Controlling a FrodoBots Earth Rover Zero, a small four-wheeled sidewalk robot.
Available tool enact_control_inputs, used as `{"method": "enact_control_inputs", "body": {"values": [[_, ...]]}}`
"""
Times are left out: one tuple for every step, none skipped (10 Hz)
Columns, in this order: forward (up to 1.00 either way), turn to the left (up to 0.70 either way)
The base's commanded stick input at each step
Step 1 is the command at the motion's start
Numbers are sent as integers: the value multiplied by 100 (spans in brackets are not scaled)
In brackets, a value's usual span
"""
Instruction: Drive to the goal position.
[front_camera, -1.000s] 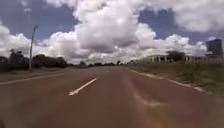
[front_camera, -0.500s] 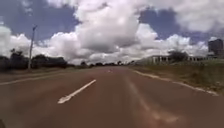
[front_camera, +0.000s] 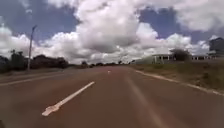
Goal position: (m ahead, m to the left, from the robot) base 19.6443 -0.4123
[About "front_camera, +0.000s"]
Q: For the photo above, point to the long low white building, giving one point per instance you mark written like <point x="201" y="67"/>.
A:
<point x="166" y="58"/>

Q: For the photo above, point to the row of dark trees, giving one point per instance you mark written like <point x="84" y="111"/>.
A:
<point x="36" y="62"/>

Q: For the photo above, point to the tall street light pole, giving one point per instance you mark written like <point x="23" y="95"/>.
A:
<point x="30" y="48"/>

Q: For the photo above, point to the tall dark building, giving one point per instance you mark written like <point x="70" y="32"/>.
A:
<point x="217" y="46"/>

